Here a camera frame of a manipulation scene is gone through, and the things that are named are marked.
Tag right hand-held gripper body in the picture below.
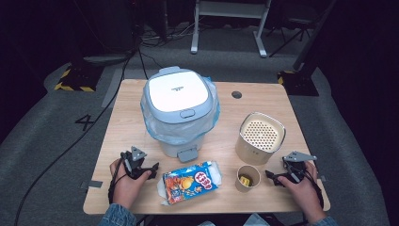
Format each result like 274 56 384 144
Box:
281 151 318 184

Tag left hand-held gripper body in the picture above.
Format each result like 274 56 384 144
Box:
120 145 149 181

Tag brown paper cup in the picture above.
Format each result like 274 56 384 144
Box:
235 164 262 193

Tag blue snack packet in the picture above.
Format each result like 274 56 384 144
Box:
162 160 223 205

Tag white and blue trash can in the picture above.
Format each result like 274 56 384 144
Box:
142 65 217 164

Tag person's right hand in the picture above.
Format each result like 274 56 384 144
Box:
277 160 327 221

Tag person's left hand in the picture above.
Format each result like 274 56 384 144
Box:
109 158 152 210

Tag small yellow item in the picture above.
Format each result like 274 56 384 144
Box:
239 175 254 188

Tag beige cylindrical mesh speaker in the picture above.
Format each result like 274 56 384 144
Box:
234 111 287 167

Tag person's legs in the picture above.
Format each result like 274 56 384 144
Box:
197 213 271 226

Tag black stand base striped tape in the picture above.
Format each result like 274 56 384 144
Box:
54 61 105 93
277 0 339 97

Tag black tripod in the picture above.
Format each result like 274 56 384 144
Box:
268 12 315 58

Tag left hand-held gripper cable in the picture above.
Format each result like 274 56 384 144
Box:
107 152 130 204

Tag hand-held gripper cable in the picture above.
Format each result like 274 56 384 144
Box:
299 168 325 209
107 152 130 204

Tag right hand-held gripper cable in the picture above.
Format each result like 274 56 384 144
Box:
299 168 325 209

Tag long black floor cable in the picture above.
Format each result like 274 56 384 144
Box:
13 46 142 226

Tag white desk frame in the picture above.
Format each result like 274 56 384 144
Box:
190 0 273 58

